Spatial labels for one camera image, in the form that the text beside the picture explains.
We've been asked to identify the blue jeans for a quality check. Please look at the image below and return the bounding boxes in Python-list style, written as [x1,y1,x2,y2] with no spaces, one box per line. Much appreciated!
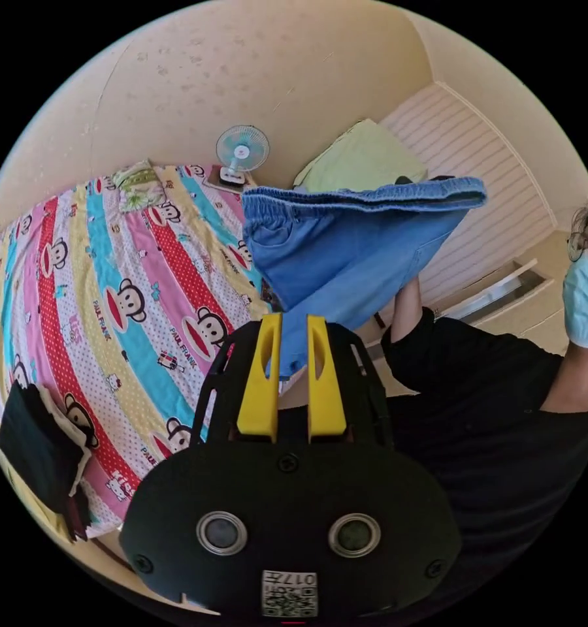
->
[241,176,488,383]

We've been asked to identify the bed with cartoon striped sheet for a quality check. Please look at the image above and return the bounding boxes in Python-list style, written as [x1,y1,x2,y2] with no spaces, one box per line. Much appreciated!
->
[0,164,295,539]

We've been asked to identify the green floral pillow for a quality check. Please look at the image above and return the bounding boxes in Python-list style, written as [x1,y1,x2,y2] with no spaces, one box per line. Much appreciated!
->
[111,160,167,214]

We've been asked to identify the person's right forearm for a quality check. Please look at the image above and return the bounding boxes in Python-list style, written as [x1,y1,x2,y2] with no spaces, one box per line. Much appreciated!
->
[389,276,423,345]

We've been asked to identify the beige cupboard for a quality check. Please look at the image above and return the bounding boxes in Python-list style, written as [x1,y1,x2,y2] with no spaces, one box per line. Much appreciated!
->
[433,230,575,355]

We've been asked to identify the small light blue fan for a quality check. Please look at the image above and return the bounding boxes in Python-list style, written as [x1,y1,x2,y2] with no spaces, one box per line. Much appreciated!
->
[214,124,271,190]

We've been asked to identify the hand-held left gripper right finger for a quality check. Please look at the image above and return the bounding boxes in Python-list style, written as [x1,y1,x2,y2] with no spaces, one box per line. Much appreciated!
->
[306,315,348,445]

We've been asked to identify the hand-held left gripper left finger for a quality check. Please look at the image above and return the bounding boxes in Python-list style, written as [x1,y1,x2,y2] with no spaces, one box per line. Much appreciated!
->
[237,313,284,438]

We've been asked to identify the light green curtain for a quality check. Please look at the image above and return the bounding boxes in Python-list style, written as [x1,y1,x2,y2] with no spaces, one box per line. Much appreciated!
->
[293,118,428,194]

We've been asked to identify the person's body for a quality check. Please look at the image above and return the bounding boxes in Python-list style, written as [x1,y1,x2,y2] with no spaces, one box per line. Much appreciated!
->
[372,205,588,619]

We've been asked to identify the pile of clothes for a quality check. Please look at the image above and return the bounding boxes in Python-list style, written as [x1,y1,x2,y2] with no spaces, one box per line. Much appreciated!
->
[0,381,95,543]

